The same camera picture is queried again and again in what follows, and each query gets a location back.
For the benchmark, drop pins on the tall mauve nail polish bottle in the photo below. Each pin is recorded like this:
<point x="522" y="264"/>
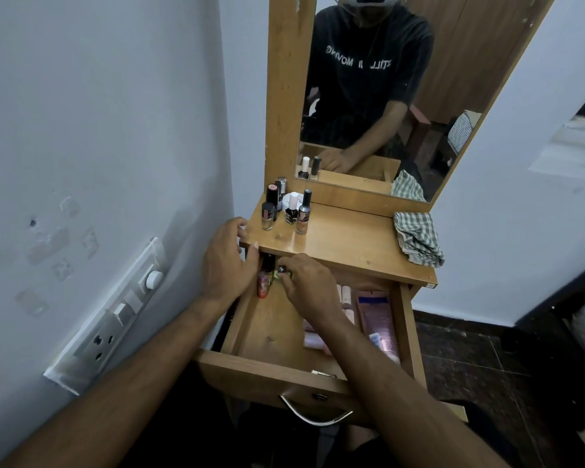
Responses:
<point x="303" y="216"/>

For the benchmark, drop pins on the person's right forearm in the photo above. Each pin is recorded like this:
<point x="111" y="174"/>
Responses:
<point x="395" y="394"/>

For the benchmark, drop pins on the silver cap cosmetic bottle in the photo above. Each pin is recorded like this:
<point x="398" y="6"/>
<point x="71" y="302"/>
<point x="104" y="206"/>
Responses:
<point x="282" y="186"/>

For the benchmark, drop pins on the person's dark trousers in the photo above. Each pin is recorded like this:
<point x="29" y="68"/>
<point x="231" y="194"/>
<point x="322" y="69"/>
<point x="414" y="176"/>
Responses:
<point x="273" y="443"/>

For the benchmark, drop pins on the green nail polish bottle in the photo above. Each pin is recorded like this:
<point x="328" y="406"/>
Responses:
<point x="281" y="273"/>

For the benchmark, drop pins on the wooden drawer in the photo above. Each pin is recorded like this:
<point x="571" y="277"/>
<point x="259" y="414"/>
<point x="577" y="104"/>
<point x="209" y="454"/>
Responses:
<point x="273" y="346"/>

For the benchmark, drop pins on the pink cap nail polish bottle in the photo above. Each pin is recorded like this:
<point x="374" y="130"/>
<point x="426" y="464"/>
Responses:
<point x="291" y="211"/>

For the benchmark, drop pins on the checkered green cloth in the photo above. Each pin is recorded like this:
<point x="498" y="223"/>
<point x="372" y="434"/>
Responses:
<point x="418" y="238"/>

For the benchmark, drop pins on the pink cosmetic tube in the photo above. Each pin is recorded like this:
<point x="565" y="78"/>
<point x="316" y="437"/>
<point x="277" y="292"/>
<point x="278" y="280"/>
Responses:
<point x="379" y="321"/>

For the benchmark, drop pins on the wooden dressing table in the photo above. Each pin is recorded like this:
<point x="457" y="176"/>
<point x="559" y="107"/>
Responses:
<point x="351" y="238"/>

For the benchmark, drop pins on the small pale cosmetic bottle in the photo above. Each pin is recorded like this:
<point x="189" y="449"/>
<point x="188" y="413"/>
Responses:
<point x="346" y="296"/>

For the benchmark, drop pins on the person's left hand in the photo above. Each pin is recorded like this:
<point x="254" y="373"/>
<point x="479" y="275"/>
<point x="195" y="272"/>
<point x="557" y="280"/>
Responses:
<point x="226" y="268"/>

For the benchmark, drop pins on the person's left thumb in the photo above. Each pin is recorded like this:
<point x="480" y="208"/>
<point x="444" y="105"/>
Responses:
<point x="253" y="255"/>

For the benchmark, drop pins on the person's right hand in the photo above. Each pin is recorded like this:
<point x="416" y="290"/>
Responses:
<point x="312" y="289"/>

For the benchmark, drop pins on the white electrical switchboard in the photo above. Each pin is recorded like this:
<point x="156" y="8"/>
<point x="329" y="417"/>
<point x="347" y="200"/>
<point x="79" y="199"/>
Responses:
<point x="112" y="316"/>

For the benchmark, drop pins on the person's right fingers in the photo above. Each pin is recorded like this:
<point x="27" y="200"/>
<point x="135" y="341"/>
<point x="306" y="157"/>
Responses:
<point x="288" y="268"/>

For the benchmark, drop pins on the black cap cosmetic bottle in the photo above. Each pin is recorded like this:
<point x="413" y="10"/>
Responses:
<point x="272" y="192"/>

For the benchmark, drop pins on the person's left forearm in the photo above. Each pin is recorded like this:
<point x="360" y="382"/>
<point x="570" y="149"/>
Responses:
<point x="126" y="385"/>

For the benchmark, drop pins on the white cosmetic jar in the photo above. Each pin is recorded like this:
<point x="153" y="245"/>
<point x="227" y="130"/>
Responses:
<point x="289" y="198"/>

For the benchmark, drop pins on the wall mirror glass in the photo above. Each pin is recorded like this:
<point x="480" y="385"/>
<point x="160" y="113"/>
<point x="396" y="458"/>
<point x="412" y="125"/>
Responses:
<point x="419" y="92"/>

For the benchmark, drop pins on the red nail polish bottle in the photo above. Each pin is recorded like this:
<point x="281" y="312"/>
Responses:
<point x="263" y="285"/>

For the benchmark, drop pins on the dark wooden furniture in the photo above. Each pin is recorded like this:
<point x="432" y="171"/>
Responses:
<point x="555" y="346"/>

